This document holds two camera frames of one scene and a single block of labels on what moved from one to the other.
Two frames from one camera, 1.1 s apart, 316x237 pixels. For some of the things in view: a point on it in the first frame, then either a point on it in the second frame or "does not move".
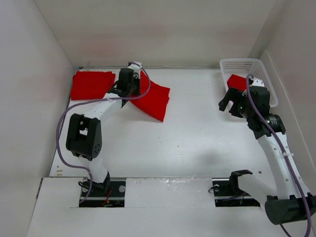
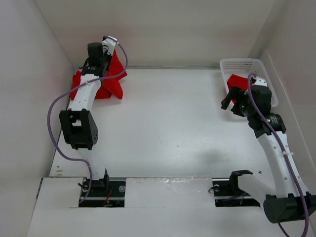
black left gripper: (138, 82) -> (108, 56)
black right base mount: (227, 193) does not move
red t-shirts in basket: (236, 81) does not move
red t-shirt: (143, 84) -> (112, 86)
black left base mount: (106, 194) does not move
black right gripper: (229, 96) does not move
